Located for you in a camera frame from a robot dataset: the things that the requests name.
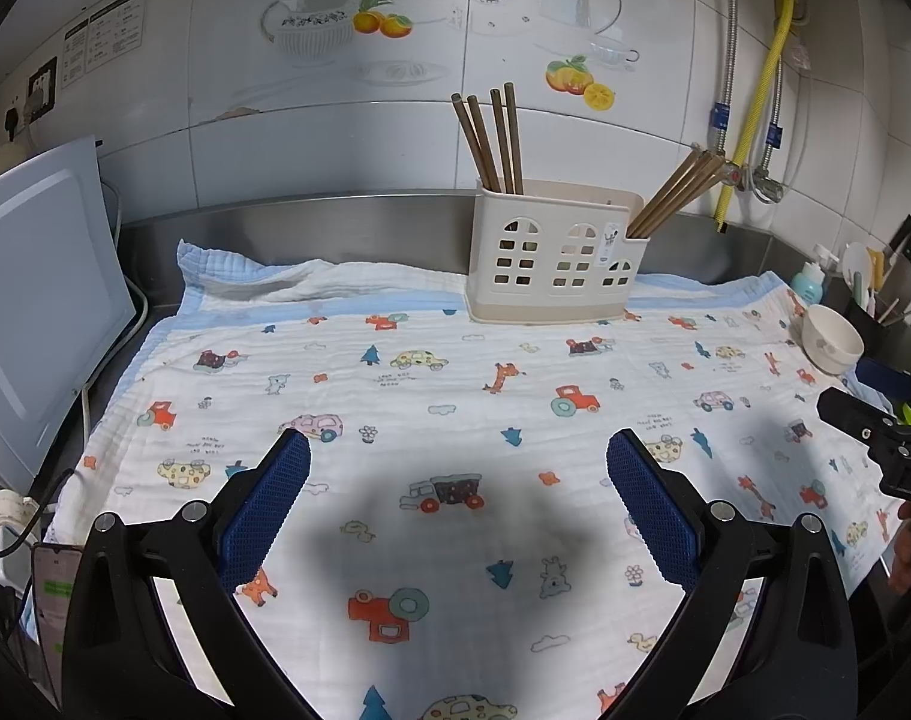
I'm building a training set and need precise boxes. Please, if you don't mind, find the smartphone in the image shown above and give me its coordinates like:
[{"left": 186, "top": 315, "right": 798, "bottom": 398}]
[{"left": 31, "top": 544, "right": 79, "bottom": 707}]

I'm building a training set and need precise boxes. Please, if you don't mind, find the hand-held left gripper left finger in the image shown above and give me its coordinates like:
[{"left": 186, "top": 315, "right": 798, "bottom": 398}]
[{"left": 61, "top": 431, "right": 329, "bottom": 720}]

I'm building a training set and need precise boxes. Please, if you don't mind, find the steel cleaver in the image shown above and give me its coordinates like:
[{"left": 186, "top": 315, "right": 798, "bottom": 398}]
[{"left": 879, "top": 253, "right": 911, "bottom": 310}]

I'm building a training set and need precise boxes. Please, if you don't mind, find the cream plastic utensil holder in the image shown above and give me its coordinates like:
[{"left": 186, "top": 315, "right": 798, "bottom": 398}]
[{"left": 464, "top": 178, "right": 649, "bottom": 325}]

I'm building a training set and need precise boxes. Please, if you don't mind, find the white ceramic bowl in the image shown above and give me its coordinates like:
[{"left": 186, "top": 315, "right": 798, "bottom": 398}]
[{"left": 801, "top": 305, "right": 866, "bottom": 377}]

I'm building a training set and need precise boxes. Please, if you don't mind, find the person's right hand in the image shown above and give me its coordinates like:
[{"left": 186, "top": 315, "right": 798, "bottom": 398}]
[{"left": 888, "top": 501, "right": 911, "bottom": 595}]

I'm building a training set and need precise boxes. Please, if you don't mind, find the black handled knife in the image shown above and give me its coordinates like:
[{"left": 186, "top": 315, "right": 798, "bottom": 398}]
[{"left": 882, "top": 214, "right": 911, "bottom": 263}]

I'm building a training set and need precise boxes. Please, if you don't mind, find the teal soap bottle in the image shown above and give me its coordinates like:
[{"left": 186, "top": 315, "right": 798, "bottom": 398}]
[{"left": 790, "top": 244, "right": 840, "bottom": 307}]

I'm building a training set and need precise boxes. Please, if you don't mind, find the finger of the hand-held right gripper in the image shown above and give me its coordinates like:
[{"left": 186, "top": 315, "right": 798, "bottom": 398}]
[
  {"left": 816, "top": 387, "right": 902, "bottom": 455},
  {"left": 855, "top": 356, "right": 911, "bottom": 407}
]

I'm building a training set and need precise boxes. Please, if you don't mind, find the printed white cloth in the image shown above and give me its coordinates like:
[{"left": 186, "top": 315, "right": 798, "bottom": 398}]
[{"left": 20, "top": 240, "right": 911, "bottom": 720}]

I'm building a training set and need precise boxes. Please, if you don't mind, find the black utensil caddy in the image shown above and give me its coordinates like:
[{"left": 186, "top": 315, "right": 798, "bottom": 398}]
[{"left": 837, "top": 281, "right": 911, "bottom": 381}]

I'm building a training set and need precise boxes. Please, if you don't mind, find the short braided metal hose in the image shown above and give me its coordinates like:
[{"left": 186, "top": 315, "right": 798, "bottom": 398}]
[{"left": 753, "top": 52, "right": 787, "bottom": 175}]

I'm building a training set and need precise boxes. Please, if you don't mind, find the wall label sticker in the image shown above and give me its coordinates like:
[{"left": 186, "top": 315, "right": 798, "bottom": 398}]
[{"left": 59, "top": 0, "right": 148, "bottom": 88}]

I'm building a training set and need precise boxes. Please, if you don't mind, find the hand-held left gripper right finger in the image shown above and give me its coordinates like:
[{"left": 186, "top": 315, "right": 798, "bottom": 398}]
[{"left": 597, "top": 429, "right": 861, "bottom": 720}]

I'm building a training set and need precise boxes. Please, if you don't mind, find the white power strip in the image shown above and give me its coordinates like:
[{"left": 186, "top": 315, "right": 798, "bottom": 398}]
[{"left": 0, "top": 489, "right": 58, "bottom": 587}]

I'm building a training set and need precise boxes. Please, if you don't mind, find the long braided metal hose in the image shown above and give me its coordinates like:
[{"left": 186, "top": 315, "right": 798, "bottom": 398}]
[{"left": 713, "top": 0, "right": 741, "bottom": 160}]

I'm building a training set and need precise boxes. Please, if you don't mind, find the metal valve with red handle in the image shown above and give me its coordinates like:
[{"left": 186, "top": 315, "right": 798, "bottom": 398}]
[{"left": 687, "top": 141, "right": 750, "bottom": 193}]

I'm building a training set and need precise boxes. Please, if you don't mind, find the yellow gas hose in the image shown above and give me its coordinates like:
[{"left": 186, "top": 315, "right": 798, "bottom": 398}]
[{"left": 714, "top": 0, "right": 798, "bottom": 236}]

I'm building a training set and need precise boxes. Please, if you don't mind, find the plain metal valve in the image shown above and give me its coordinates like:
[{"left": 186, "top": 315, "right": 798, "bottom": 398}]
[{"left": 750, "top": 168, "right": 790, "bottom": 204}]

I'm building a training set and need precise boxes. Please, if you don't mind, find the white spatula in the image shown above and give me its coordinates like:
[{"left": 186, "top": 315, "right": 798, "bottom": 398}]
[{"left": 843, "top": 241, "right": 877, "bottom": 314}]

